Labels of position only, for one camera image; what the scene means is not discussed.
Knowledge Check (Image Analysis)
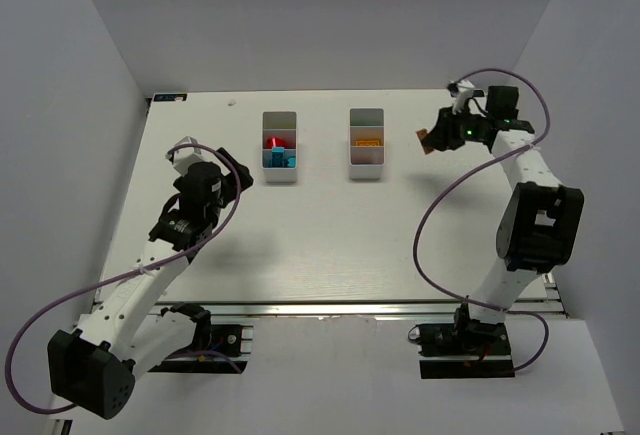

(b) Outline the left white divided container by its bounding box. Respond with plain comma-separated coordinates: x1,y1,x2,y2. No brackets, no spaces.
261,111,297,184

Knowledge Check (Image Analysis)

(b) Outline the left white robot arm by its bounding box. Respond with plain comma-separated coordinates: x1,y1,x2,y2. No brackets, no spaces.
47,138,253,420

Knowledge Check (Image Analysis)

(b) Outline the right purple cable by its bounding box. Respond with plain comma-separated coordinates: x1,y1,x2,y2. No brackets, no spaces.
413,68,551,374

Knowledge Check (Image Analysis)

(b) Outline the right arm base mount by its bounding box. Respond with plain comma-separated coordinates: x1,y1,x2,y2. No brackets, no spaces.
407,312,515,380

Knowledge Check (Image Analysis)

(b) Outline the left blue table label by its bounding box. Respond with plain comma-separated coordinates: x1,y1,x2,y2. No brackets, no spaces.
152,93,187,103

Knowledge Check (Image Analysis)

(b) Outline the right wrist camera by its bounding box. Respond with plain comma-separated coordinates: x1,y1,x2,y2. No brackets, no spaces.
446,79,485,114

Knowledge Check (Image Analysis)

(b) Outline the orange lego plate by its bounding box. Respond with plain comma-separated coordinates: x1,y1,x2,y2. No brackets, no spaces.
416,129,434,155

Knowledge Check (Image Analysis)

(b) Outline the white divided container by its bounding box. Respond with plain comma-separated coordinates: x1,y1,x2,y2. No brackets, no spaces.
261,111,297,184
348,108,385,181

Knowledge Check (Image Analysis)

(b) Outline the red round lego piece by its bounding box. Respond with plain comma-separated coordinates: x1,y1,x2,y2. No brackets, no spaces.
265,137,288,150

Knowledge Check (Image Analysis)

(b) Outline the yellow orange teal lego stack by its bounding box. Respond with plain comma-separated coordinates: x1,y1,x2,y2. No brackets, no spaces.
354,139,383,147

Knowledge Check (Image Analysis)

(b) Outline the right white divided container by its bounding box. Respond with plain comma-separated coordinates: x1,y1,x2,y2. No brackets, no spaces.
348,108,385,181

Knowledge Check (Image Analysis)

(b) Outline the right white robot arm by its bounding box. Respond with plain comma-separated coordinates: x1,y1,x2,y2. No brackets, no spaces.
417,81,584,329

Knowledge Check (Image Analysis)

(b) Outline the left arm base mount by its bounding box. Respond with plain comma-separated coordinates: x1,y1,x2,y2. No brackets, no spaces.
151,303,254,374

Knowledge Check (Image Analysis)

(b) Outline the aluminium rail frame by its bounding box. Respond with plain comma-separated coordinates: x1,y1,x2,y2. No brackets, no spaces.
92,299,566,321

